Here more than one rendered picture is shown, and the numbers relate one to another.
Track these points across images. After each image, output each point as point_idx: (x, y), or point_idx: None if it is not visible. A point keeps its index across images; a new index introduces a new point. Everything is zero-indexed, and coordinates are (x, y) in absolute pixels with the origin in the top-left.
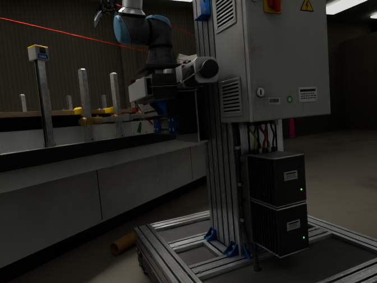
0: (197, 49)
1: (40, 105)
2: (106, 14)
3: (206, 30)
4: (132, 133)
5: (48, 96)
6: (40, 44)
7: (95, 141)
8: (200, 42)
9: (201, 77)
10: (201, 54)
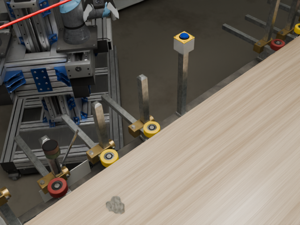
0: (54, 17)
1: (186, 85)
2: (96, 9)
3: (54, 0)
4: (88, 170)
5: (177, 79)
6: (181, 33)
7: (140, 135)
8: (54, 10)
9: None
10: (56, 18)
